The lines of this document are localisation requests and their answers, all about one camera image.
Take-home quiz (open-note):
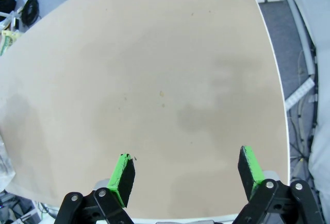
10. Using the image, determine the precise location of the grey cable conduit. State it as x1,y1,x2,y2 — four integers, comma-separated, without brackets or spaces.
277,0,316,77

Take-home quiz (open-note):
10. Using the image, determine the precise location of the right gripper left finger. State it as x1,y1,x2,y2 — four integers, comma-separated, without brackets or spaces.
55,152,137,224

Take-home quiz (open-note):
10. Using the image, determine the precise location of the black cable coil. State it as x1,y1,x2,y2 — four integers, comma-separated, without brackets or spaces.
21,0,40,26

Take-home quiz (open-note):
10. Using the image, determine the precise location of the green white carton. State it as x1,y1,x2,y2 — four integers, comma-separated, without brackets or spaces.
0,29,20,56

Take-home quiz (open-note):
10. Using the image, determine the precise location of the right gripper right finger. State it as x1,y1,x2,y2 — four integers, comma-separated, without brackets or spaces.
233,145,325,224

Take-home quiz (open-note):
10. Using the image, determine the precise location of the white perforated strip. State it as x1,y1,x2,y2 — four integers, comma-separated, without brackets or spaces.
284,79,315,110

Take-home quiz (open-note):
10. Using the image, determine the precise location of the pale grey cover sheet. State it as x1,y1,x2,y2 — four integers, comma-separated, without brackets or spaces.
308,0,330,209

